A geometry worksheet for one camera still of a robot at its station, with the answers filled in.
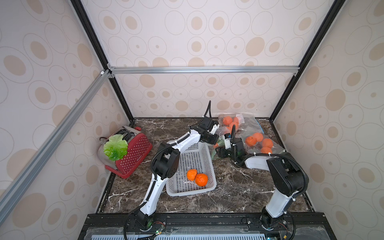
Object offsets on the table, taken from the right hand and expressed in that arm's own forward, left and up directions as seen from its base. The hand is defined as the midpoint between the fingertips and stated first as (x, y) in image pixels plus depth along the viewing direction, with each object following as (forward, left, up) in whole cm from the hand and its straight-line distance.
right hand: (225, 147), depth 98 cm
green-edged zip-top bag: (+5, -20, 0) cm, 20 cm away
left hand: (+1, +3, +6) cm, 6 cm away
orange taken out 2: (-24, +15, +3) cm, 29 cm away
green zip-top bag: (0, +4, +5) cm, 6 cm away
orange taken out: (-21, +21, +3) cm, 30 cm away
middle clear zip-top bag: (+25, -18, -4) cm, 31 cm away
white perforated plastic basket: (-25, +29, -3) cm, 38 cm away
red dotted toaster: (-9, +53, +10) cm, 54 cm away
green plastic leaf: (-16, +60, +18) cm, 65 cm away
